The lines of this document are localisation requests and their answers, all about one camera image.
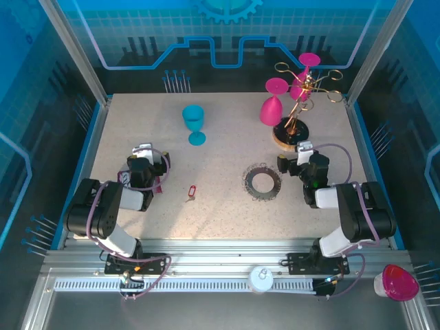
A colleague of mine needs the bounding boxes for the purple candy bag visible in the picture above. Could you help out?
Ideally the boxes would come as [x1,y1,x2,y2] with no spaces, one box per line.
[117,170,164,195]

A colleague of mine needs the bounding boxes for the teal plastic goblet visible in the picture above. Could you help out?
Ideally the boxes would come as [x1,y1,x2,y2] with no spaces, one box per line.
[181,104,207,146]

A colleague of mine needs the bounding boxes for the large pink plastic goblet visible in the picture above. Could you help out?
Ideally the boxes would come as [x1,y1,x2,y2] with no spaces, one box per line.
[259,78,289,127]

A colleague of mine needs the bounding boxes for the small pink plastic goblet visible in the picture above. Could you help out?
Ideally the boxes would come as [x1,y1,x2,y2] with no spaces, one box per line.
[289,53,321,102]

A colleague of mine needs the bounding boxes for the white round cap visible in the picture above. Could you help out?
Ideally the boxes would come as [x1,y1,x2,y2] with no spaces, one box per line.
[247,265,275,295]

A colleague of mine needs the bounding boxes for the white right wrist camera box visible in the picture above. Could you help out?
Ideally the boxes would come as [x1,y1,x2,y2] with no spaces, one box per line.
[296,140,314,166]

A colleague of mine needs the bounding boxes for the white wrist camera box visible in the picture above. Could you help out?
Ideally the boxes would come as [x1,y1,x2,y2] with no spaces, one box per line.
[296,140,314,166]
[132,143,155,162]

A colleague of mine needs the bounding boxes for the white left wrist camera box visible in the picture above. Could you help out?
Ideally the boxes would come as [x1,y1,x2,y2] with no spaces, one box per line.
[132,143,155,162]

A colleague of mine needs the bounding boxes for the gold wire glass rack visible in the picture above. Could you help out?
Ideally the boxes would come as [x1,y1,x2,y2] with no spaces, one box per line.
[273,61,344,153]

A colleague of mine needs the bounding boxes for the aluminium table side rail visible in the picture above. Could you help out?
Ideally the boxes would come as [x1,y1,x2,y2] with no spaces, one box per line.
[344,98,403,250]
[56,98,113,250]

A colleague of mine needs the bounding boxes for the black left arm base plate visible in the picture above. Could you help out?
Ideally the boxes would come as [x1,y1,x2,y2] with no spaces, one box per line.
[104,252,170,276]

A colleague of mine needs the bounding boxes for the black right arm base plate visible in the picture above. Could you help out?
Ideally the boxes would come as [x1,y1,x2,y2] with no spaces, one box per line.
[287,252,351,276]

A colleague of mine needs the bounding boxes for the aluminium front rail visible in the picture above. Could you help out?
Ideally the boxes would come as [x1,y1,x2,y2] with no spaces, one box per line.
[41,239,410,280]

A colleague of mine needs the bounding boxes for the slotted white cable duct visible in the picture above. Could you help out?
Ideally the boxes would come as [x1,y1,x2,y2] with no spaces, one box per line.
[53,278,317,294]

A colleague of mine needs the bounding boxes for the aluminium frame post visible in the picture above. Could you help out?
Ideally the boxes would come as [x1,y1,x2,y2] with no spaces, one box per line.
[345,0,413,106]
[37,0,113,106]

